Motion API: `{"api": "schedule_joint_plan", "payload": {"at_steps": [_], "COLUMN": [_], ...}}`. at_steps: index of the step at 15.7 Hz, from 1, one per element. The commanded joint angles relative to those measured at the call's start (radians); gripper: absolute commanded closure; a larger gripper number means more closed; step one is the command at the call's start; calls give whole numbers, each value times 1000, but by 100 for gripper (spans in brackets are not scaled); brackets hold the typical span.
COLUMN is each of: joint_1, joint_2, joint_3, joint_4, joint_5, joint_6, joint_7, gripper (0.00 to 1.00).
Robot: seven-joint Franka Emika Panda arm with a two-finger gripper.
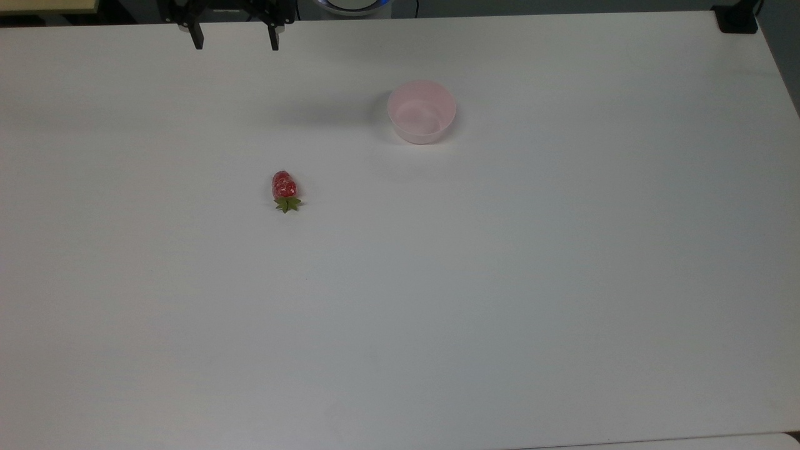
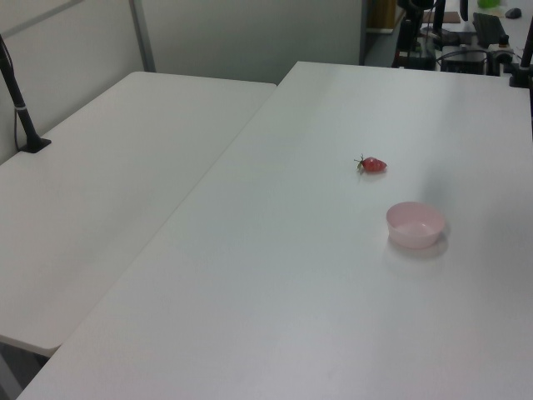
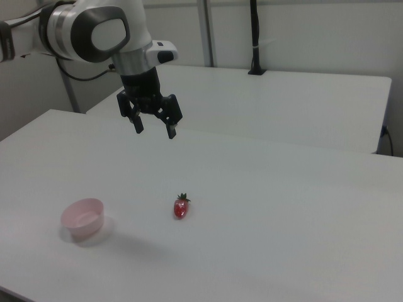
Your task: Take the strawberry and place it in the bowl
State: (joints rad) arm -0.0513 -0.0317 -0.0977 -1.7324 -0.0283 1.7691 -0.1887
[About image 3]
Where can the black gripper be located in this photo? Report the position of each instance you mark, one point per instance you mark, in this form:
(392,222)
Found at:
(143,91)

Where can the red strawberry with green leaves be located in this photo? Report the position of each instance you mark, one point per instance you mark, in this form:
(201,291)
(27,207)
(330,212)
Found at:
(180,209)

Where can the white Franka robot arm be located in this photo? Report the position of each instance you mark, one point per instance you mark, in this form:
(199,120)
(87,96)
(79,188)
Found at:
(107,34)

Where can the pink plastic bowl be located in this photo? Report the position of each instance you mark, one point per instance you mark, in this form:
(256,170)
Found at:
(82,220)

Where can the white table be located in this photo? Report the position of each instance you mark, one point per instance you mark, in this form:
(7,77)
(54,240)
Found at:
(283,104)

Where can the black pole with clamp base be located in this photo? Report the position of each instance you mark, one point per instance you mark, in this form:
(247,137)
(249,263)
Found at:
(255,34)

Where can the grey partition post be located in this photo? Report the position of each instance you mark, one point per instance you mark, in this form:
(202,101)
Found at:
(206,31)

